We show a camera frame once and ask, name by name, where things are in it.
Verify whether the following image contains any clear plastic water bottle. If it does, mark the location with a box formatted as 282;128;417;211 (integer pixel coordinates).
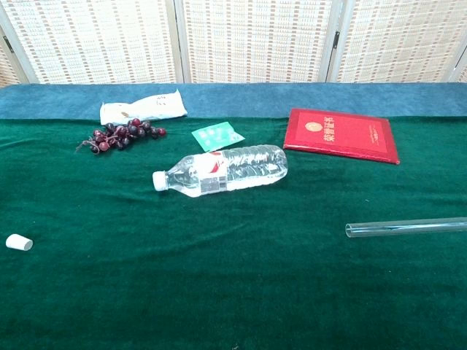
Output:
152;144;289;199

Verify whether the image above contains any white rubber stopper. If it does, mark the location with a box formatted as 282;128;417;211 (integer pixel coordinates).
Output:
5;233;34;252

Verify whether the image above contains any dark red grape bunch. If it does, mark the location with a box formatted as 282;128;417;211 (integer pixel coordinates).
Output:
75;117;168;155

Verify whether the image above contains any green foil sachet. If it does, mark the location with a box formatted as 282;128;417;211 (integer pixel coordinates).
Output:
190;121;246;152

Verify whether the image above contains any red certificate book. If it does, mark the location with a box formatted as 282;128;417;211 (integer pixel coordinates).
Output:
282;107;401;166

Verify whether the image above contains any clear glass tube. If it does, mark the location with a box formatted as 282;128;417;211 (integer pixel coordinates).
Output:
345;217;467;240

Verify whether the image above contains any white snack bag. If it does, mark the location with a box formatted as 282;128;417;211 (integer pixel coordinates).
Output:
99;88;189;126

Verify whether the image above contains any green velvet cloth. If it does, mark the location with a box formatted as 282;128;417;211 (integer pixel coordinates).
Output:
0;115;467;350

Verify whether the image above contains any woven folding screen panel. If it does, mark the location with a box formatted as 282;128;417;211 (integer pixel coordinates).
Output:
0;27;21;88
0;0;185;85
326;0;467;84
174;0;342;85

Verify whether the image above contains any blue table cover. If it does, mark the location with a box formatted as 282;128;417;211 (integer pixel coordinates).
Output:
0;82;467;121

